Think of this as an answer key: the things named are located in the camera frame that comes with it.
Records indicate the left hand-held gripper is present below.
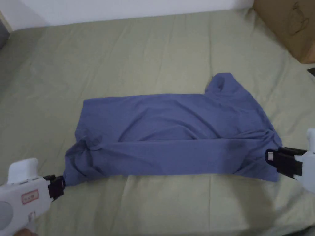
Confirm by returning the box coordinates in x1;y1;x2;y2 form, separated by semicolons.
0;158;66;236

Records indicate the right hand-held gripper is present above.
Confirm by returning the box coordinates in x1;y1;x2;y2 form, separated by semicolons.
266;128;315;195

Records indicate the dark blue shirt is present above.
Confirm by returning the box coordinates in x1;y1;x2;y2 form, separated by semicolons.
62;72;283;189

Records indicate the brown cardboard carton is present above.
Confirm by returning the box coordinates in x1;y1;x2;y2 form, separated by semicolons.
253;0;315;64

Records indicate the bed with pale green sheet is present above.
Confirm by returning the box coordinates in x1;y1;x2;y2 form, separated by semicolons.
0;5;315;236

